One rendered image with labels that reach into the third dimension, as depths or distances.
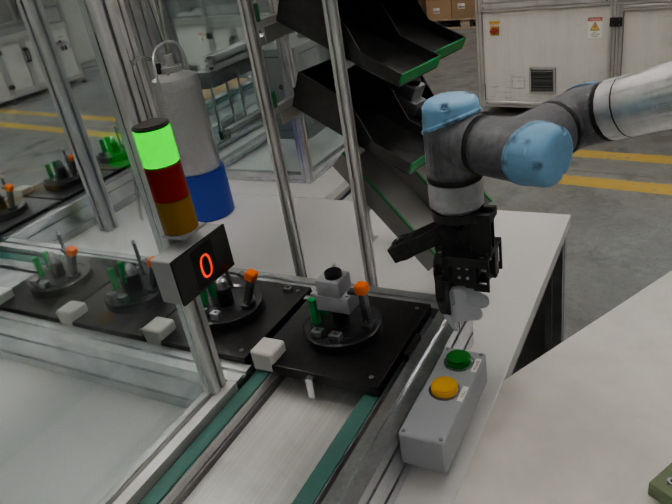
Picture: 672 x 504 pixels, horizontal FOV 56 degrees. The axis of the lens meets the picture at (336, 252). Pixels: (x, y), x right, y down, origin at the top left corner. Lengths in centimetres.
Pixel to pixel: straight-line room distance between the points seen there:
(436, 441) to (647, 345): 50
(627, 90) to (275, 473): 69
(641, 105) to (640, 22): 417
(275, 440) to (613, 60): 435
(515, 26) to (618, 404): 432
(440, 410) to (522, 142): 42
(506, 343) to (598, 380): 18
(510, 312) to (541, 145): 64
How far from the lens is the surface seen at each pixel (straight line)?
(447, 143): 82
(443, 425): 94
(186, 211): 90
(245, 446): 104
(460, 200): 85
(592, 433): 109
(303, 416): 106
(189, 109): 188
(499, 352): 123
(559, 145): 77
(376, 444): 94
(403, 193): 131
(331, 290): 106
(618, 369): 121
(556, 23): 513
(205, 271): 94
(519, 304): 136
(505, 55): 531
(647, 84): 81
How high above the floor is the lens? 161
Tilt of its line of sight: 27 degrees down
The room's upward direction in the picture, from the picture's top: 10 degrees counter-clockwise
